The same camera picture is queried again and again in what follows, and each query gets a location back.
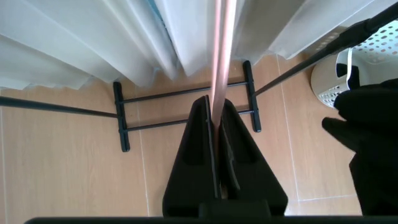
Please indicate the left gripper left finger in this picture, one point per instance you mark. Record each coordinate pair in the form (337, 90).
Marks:
(192, 174)

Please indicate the white laundry basket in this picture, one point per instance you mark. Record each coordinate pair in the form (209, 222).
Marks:
(323, 84)

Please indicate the pink clothes hanger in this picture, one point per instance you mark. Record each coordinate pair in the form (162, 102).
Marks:
(222, 62)

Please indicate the black shorts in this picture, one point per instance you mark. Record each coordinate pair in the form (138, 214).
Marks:
(373, 140)

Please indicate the black clothes rack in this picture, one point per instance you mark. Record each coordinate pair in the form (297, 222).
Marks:
(123, 124)

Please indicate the beige curtain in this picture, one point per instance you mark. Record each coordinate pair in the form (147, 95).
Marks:
(77, 37)

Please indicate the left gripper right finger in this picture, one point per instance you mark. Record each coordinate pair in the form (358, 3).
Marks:
(248, 174)

